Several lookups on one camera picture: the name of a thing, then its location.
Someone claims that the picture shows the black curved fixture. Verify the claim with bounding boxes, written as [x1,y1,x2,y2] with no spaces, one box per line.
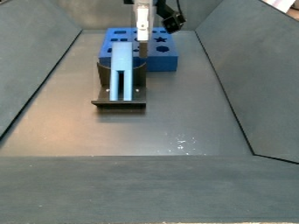
[90,63,145,109]

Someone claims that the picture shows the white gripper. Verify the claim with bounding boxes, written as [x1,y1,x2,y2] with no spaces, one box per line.
[123,0,157,58]

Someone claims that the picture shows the blue shape sorter block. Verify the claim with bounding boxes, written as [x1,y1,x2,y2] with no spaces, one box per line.
[97,27,179,72]

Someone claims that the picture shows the light blue square-circle object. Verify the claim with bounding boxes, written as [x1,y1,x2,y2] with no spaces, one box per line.
[109,42,133,101]

